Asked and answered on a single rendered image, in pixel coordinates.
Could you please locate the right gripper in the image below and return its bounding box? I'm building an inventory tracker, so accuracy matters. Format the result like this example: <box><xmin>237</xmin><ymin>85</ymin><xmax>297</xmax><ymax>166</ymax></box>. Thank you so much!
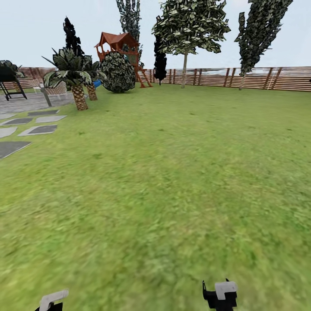
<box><xmin>203</xmin><ymin>289</ymin><xmax>237</xmax><ymax>311</ymax></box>

